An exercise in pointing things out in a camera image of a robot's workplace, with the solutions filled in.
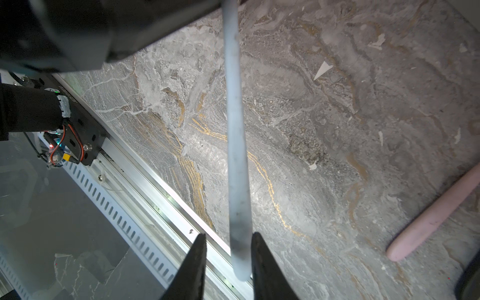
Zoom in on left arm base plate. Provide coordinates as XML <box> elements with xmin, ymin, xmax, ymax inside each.
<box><xmin>27</xmin><ymin>74</ymin><xmax>108</xmax><ymax>166</ymax></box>

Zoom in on aluminium frame rails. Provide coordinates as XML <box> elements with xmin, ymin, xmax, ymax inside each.
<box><xmin>0</xmin><ymin>70</ymin><xmax>256</xmax><ymax>300</ymax></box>

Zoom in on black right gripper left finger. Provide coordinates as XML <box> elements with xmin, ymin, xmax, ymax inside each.
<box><xmin>161</xmin><ymin>234</ymin><xmax>207</xmax><ymax>300</ymax></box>

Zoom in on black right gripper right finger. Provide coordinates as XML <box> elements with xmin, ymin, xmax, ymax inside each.
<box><xmin>251</xmin><ymin>232</ymin><xmax>299</xmax><ymax>300</ymax></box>

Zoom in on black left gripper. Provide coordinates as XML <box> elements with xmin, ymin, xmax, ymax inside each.
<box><xmin>1</xmin><ymin>1</ymin><xmax>221</xmax><ymax>73</ymax></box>

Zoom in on pale blue toothbrush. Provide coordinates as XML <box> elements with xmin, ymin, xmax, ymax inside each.
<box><xmin>221</xmin><ymin>1</ymin><xmax>253</xmax><ymax>282</ymax></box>

